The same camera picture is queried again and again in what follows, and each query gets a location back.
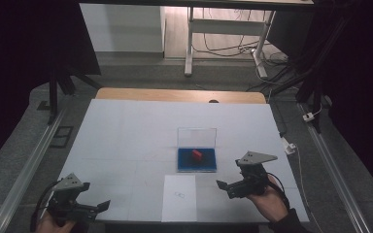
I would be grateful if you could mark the wooden table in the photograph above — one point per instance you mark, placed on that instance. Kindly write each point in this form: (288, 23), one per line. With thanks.
(162, 94)

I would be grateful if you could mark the white paper sheet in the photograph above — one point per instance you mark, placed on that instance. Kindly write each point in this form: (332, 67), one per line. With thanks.
(179, 207)

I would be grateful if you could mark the black curtain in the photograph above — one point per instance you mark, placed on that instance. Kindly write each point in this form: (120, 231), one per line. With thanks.
(366, 81)
(19, 64)

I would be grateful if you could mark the white cabinet panel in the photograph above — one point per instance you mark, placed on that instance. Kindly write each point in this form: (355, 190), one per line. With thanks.
(119, 29)

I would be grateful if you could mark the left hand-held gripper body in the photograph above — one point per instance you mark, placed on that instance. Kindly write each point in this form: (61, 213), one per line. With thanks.
(65, 200)

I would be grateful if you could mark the blue ink pad clear case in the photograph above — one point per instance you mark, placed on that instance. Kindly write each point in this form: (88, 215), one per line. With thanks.
(187, 163)

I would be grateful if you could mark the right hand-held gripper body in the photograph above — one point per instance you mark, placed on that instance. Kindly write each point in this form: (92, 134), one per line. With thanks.
(252, 184)

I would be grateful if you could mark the white table cover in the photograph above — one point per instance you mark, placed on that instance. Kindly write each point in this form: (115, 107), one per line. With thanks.
(126, 136)

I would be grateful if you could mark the person's right hand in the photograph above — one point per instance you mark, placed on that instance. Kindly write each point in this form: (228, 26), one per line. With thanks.
(272, 204)

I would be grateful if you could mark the black metal stand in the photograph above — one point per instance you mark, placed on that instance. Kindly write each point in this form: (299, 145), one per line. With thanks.
(53, 97)
(315, 97)

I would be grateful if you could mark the red stamp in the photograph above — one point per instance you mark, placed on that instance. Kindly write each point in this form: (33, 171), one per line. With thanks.
(197, 155)

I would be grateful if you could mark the small white plug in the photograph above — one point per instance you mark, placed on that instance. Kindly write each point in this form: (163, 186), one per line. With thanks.
(308, 116)

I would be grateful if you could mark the white desk frame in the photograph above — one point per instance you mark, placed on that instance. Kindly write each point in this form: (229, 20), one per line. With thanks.
(226, 26)

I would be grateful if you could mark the person's left hand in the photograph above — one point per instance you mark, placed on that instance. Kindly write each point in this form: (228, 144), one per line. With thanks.
(47, 226)

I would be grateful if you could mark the aluminium rail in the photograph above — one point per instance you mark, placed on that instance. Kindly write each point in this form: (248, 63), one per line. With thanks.
(333, 168)
(29, 168)

